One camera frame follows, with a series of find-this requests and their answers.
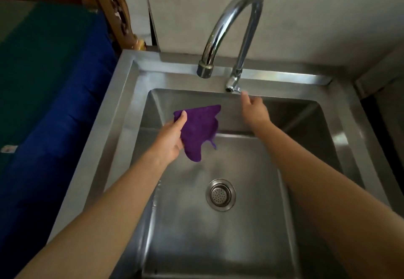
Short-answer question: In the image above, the metal sink drain strainer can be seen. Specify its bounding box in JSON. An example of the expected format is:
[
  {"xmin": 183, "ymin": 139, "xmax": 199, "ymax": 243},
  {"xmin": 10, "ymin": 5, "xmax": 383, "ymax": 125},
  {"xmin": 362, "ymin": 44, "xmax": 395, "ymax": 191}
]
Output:
[{"xmin": 206, "ymin": 179, "xmax": 237, "ymax": 212}]

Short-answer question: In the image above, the person's right forearm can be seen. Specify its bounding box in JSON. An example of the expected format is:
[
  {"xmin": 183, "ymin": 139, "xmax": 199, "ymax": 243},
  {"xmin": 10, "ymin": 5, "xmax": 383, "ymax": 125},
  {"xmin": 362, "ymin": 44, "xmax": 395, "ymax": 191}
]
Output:
[{"xmin": 252, "ymin": 120, "xmax": 404, "ymax": 279}]

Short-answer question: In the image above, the person's left hand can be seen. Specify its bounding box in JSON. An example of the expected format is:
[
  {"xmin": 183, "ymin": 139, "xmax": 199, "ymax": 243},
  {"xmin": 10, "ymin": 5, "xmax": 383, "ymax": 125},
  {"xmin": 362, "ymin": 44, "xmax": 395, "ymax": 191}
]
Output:
[{"xmin": 152, "ymin": 110, "xmax": 188, "ymax": 165}]

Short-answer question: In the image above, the person's right hand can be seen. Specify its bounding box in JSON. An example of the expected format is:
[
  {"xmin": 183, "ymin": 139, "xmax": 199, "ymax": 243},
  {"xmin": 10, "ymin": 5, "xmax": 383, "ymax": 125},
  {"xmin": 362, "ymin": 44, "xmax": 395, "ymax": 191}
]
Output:
[{"xmin": 241, "ymin": 91, "xmax": 272, "ymax": 132}]

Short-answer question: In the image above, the purple cleaning cloth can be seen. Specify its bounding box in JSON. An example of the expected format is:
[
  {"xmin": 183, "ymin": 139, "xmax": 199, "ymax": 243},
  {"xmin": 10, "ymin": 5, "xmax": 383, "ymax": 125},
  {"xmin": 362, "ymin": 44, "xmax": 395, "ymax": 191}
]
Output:
[{"xmin": 173, "ymin": 104, "xmax": 222, "ymax": 163}]

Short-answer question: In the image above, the blue and green mattress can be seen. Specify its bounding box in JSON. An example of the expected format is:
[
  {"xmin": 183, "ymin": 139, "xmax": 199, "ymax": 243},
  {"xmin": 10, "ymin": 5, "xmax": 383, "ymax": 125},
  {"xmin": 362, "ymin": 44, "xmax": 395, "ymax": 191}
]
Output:
[{"xmin": 0, "ymin": 1, "xmax": 119, "ymax": 279}]

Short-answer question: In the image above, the stainless steel sink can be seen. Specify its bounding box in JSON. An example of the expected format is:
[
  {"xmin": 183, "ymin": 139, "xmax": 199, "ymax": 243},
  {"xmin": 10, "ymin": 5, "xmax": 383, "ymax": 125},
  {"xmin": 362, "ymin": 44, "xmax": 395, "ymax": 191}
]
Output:
[{"xmin": 47, "ymin": 49, "xmax": 404, "ymax": 279}]

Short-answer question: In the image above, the carved wooden furniture frame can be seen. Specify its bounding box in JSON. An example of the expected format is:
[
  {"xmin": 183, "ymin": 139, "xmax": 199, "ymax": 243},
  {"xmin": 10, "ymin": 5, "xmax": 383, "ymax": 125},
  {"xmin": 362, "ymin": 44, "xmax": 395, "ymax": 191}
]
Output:
[{"xmin": 0, "ymin": 0, "xmax": 147, "ymax": 52}]

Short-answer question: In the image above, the chrome gooseneck faucet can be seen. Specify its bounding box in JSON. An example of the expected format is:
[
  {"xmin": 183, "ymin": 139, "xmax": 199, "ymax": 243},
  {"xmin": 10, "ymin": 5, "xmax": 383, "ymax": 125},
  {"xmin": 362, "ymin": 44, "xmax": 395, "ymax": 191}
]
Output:
[{"xmin": 197, "ymin": 0, "xmax": 264, "ymax": 95}]

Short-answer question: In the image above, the person's left forearm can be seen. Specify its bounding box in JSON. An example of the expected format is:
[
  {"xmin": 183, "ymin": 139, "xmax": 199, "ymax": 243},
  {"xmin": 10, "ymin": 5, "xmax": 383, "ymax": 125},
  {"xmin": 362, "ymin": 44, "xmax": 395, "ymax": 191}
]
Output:
[{"xmin": 14, "ymin": 149, "xmax": 168, "ymax": 279}]

